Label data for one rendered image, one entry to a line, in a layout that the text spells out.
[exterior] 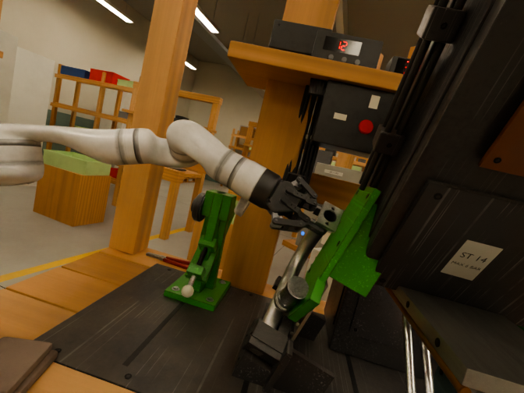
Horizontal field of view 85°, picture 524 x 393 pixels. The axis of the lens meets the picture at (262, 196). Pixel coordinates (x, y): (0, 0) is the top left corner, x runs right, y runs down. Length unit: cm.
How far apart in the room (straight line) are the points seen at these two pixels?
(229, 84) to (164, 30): 1115
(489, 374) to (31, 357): 55
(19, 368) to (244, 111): 1130
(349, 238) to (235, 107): 1139
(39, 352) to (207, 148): 40
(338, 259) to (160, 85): 73
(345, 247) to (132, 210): 71
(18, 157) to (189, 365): 47
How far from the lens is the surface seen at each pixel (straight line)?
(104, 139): 61
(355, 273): 50
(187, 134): 56
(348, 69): 75
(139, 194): 98
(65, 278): 87
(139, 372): 57
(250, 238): 87
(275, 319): 57
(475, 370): 37
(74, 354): 60
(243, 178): 54
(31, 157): 67
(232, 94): 1196
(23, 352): 57
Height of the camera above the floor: 127
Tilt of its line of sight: 7 degrees down
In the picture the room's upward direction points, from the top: 14 degrees clockwise
